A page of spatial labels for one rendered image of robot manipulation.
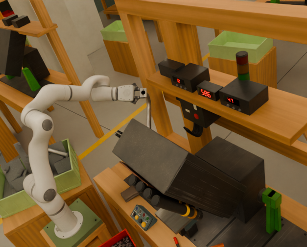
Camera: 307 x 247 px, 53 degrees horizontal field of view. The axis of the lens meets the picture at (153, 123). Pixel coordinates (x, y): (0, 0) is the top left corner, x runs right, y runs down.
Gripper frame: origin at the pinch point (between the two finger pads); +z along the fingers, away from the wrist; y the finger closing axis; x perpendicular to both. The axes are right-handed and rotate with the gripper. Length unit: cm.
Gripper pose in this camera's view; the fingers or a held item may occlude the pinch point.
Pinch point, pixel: (142, 93)
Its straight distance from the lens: 186.2
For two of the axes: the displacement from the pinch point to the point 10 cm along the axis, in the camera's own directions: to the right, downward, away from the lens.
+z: 9.9, -0.1, -1.5
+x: 1.5, 0.9, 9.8
